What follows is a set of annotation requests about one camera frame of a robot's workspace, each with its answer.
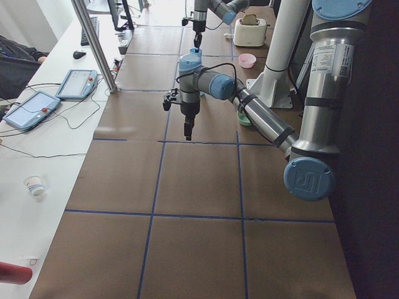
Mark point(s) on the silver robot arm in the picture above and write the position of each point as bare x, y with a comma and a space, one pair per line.
337, 27
225, 11

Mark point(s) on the near teach pendant tablet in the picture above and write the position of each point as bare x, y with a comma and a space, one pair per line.
32, 111

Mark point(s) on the teach pendant tablet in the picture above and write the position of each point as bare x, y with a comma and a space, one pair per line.
77, 84
32, 111

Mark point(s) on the black computer mouse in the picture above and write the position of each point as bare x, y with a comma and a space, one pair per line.
78, 54

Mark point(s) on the white paper cup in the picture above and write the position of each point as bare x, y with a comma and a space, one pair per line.
34, 185

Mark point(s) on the cream white toaster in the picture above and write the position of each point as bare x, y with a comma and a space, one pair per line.
250, 35

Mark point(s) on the far teach pendant tablet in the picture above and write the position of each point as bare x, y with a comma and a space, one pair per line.
77, 84

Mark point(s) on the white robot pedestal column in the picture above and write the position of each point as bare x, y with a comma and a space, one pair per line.
272, 85

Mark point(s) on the black monitor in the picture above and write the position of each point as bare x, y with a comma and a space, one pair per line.
121, 16

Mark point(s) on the toast bread slice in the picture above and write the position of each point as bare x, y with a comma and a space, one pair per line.
249, 20

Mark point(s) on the mint green bowl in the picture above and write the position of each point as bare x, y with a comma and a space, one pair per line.
243, 119

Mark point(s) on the red cylinder bottle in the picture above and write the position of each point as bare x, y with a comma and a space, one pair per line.
14, 274

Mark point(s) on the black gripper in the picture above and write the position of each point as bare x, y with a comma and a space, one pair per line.
198, 27
189, 109

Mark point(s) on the pink bowl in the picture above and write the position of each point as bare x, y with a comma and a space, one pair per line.
247, 60

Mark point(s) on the aluminium frame post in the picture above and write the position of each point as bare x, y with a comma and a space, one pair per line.
94, 43

